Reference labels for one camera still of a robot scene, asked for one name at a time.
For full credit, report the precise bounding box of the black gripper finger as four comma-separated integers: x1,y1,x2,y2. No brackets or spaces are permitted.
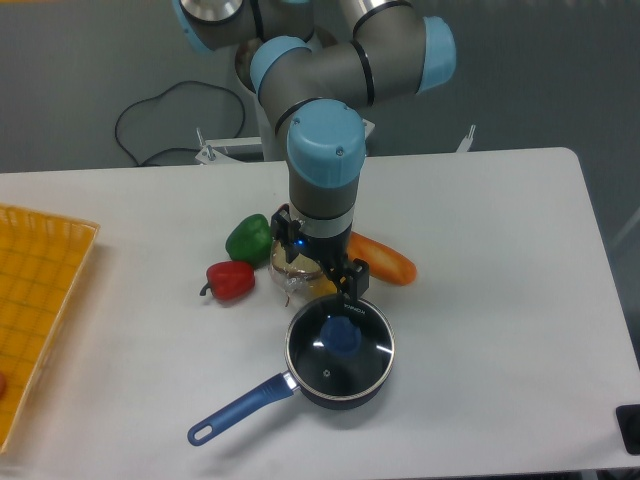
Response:
270,212,301,261
322,257,370,300

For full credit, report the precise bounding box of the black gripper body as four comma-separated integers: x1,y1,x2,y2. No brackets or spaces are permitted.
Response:
276,209,353,268

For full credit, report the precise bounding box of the glass lid blue knob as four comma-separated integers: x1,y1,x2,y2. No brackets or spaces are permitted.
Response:
285,295,396,401

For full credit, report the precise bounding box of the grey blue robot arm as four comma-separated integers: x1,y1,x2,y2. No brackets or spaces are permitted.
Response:
174,1,457,300

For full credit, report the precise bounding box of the orange bread loaf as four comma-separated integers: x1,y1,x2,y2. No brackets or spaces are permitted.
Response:
347,232,417,286

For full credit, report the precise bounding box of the green bell pepper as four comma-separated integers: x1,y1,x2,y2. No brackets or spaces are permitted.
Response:
225,213,272,267

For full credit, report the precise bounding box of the wrapped sandwich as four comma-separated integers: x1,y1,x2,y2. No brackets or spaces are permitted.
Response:
269,241,337,308

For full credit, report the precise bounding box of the red bell pepper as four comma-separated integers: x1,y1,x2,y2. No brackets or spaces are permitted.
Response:
199,260,255,302

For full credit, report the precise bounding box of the yellow plastic basket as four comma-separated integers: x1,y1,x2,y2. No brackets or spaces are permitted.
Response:
1,204,100,453

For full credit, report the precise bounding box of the black device at table edge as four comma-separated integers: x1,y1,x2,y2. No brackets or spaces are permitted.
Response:
615,404,640,456

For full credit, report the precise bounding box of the blue saucepan with handle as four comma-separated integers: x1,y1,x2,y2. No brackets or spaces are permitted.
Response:
187,295,396,447

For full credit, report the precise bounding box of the white base bracket frame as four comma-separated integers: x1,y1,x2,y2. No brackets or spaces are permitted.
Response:
193,118,477,165

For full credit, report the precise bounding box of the black cable on floor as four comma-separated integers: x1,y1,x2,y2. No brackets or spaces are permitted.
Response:
114,80,247,167

